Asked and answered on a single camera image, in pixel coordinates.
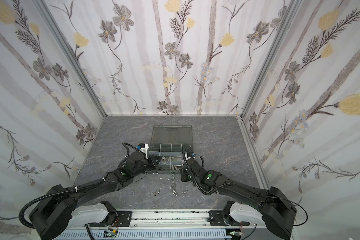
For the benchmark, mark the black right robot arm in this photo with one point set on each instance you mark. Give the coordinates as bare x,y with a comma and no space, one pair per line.
278,213

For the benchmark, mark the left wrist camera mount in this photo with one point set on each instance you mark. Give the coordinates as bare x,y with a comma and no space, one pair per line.
143,148

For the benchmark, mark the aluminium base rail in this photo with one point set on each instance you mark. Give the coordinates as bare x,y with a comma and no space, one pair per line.
233,222

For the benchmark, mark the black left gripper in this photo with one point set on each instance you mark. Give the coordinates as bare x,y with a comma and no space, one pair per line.
151,161

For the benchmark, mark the green transparent compartment box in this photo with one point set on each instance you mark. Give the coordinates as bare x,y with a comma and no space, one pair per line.
167,144

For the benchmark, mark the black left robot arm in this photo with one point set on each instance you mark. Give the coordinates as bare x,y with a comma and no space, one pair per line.
50,214

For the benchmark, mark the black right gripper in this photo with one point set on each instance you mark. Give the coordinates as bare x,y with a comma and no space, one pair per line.
185,165

